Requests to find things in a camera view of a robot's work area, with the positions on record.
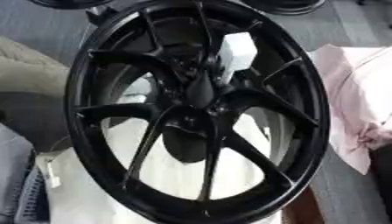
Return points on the person's hand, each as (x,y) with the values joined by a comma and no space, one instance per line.
(378,137)

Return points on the beige and grey soft seat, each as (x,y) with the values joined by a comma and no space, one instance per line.
(30,78)

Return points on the person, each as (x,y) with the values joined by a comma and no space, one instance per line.
(15,175)
(352,87)

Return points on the black spoked wheel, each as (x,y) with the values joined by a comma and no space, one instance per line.
(102,163)

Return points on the black round wheel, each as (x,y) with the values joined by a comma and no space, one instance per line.
(286,7)
(66,3)

